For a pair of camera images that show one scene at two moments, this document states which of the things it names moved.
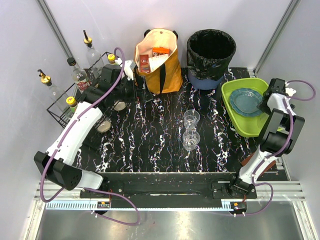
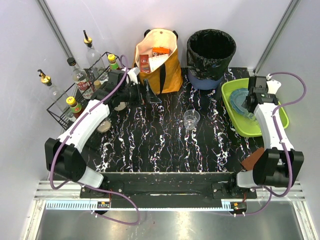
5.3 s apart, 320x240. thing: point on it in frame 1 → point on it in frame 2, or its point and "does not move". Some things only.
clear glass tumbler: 190,139 → 251,116
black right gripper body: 263,105 → 251,101
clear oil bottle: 94,58 does not move
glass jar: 120,105 does not move
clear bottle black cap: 79,76 does not move
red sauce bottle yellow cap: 72,103 does not move
